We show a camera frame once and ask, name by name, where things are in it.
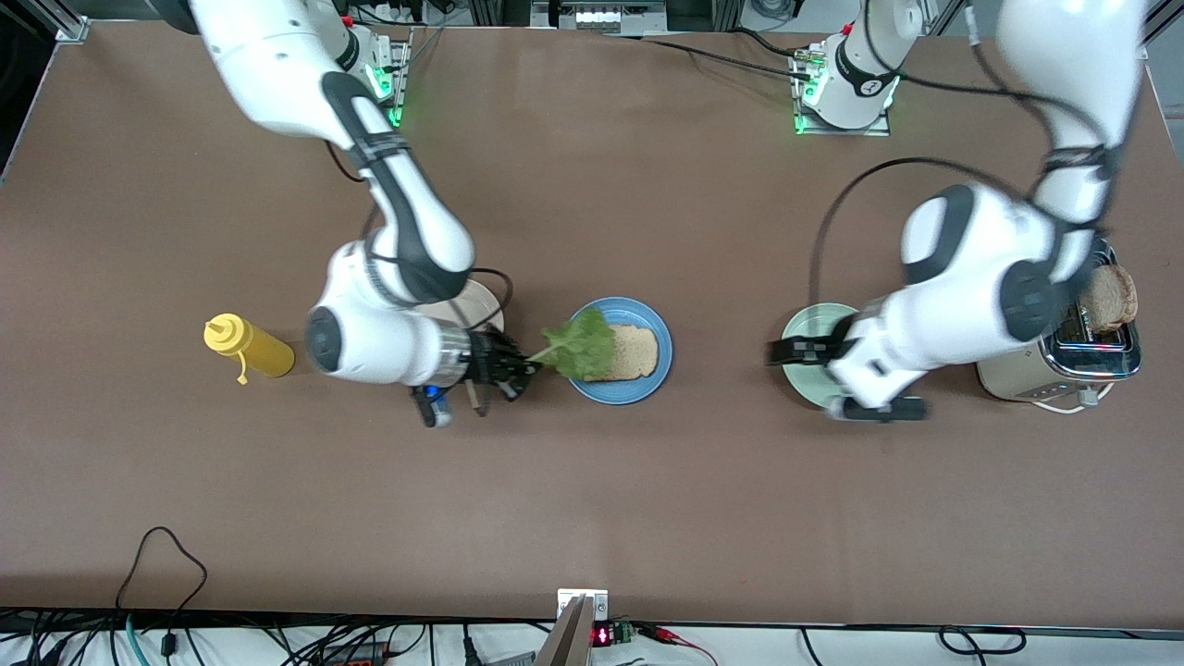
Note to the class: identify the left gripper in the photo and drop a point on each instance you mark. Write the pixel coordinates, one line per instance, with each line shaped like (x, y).
(807, 351)

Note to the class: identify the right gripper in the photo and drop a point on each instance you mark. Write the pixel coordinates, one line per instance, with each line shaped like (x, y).
(484, 357)

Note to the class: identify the green lettuce leaf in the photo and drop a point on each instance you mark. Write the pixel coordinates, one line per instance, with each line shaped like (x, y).
(583, 347)

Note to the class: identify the toasted bread slice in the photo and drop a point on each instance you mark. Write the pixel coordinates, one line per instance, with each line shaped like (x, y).
(1110, 296)
(636, 351)

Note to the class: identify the yellow mustard squeeze bottle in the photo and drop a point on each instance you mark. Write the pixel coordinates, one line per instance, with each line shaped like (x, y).
(254, 350)

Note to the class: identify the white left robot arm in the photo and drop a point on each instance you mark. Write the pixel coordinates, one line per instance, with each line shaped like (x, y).
(971, 277)

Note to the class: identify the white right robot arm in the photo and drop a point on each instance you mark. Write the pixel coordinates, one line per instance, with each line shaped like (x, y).
(398, 213)

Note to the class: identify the light green round plate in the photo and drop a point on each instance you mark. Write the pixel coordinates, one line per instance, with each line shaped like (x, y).
(805, 324)

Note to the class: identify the beige round plate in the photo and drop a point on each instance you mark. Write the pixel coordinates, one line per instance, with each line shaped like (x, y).
(481, 305)

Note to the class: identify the blue round plate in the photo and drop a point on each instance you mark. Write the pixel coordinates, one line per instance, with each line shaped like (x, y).
(647, 310)

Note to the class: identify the circuit board with red display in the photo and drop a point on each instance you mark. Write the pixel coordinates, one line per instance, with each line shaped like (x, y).
(612, 635)

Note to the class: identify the cream chrome toaster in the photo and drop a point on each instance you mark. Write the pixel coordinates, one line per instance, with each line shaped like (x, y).
(1091, 356)

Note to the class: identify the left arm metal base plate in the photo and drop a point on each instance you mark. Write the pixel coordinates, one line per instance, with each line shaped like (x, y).
(879, 129)

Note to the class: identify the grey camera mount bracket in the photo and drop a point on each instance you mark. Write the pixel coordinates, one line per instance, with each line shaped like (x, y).
(578, 606)

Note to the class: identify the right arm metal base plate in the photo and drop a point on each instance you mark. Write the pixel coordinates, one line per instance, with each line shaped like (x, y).
(402, 83)

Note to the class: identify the aluminium frame profile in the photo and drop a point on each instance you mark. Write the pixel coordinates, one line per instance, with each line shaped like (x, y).
(69, 23)
(1164, 18)

